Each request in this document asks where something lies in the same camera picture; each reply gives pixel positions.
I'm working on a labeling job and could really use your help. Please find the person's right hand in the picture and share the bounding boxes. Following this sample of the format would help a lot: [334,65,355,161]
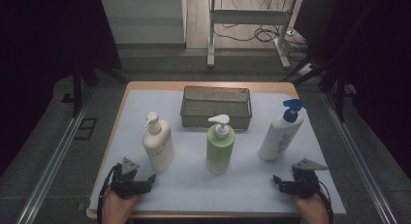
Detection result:
[291,192,332,224]

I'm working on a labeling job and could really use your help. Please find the white power strip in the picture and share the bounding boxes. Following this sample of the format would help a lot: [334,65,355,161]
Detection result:
[298,63,316,78]

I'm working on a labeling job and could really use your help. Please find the black floor bracket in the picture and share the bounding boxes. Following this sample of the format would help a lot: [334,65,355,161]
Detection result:
[73,117,98,142]

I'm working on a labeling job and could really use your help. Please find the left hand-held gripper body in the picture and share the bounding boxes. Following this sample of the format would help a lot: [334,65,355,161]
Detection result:
[111,156,153,200]

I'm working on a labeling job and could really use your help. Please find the white bottle with blue pump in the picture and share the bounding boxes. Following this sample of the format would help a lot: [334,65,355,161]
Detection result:
[257,98,305,162]

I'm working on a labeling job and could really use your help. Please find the black metal stand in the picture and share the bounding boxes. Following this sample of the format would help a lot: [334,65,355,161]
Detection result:
[280,5,374,123]
[71,53,131,119]

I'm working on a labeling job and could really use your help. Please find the metal mesh basket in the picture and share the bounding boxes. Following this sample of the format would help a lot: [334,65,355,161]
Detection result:
[179,84,253,131]

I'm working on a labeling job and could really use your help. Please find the green pump bottle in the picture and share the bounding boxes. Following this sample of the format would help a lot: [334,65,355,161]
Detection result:
[205,113,237,176]

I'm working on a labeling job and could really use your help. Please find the person's left hand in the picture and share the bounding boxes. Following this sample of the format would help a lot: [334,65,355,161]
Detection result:
[101,186,142,224]

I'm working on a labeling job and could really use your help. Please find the cream pump bottle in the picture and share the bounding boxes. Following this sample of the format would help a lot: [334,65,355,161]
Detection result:
[142,111,176,174]

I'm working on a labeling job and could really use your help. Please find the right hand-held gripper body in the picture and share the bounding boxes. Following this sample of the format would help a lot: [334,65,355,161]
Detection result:
[283,157,329,200]

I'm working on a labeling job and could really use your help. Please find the aluminium floor rail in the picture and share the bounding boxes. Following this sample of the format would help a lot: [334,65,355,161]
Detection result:
[15,87,95,224]
[321,91,399,224]

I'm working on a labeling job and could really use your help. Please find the white paper table mat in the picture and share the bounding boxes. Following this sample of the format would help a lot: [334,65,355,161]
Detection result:
[88,88,348,215]

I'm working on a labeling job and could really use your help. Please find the white metal desk frame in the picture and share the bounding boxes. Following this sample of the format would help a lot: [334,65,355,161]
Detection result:
[206,0,297,70]

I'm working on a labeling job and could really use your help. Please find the white wall panel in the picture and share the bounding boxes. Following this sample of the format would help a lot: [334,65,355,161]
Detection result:
[100,0,189,46]

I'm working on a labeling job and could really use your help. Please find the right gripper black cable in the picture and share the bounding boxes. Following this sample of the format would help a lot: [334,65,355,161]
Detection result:
[308,176,334,224]

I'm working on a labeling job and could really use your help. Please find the black floor cables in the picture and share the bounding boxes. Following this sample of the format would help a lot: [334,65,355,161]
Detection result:
[212,0,312,62]

